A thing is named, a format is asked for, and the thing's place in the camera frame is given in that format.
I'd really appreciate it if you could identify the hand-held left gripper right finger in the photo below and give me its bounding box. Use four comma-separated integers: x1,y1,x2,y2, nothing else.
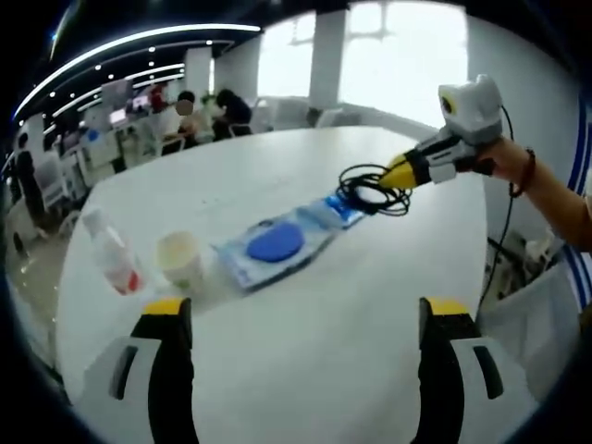
413,297,542,444

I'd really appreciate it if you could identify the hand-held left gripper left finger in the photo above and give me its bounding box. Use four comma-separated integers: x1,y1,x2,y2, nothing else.
82,297,200,444

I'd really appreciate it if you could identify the cream paper cup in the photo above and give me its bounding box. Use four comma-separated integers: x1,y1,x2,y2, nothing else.
154,230,207,292

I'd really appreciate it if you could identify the clear red-label water bottle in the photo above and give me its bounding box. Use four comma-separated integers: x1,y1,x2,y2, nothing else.
81,207,145,297

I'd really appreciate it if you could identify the clear packet with blue disc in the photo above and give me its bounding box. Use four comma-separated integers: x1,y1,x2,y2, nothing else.
211,206,343,291

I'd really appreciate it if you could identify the person's right hand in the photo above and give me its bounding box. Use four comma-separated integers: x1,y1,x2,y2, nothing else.
479,137,523,185

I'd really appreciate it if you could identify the white table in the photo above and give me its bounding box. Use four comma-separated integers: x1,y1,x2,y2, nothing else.
55,127,556,444

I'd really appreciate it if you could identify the curved ceiling light strip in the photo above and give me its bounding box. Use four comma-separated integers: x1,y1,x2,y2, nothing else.
13,23,263,119

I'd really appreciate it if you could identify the dark bead bracelet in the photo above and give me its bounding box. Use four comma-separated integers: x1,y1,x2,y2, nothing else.
510,146,537,199

